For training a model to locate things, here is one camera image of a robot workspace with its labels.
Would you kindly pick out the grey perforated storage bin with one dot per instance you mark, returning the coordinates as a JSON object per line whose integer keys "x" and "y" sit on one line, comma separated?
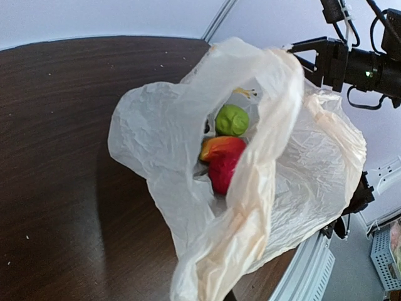
{"x": 384, "y": 260}

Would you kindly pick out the green fruit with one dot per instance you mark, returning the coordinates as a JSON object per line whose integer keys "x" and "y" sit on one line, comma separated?
{"x": 231, "y": 120}

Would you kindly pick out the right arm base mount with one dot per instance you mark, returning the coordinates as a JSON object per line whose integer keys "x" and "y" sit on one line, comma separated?
{"x": 361, "y": 198}

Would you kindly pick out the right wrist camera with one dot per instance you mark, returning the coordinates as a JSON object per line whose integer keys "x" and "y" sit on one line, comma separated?
{"x": 333, "y": 11}

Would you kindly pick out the red fruit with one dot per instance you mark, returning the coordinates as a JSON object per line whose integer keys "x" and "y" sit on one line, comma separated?
{"x": 221, "y": 171}

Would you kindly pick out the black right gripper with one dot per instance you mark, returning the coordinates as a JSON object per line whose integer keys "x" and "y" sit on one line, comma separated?
{"x": 335, "y": 59}

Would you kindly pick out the right aluminium frame post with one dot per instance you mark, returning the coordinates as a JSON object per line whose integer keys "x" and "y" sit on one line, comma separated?
{"x": 218, "y": 19}

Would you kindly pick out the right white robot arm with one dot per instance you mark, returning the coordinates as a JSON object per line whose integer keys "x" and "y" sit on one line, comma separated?
{"x": 370, "y": 71}

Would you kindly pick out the front aluminium rail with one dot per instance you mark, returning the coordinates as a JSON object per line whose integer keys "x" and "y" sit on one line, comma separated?
{"x": 309, "y": 272}

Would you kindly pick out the beige plastic bag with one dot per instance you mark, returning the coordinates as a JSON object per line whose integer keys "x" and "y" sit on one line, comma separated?
{"x": 302, "y": 162}

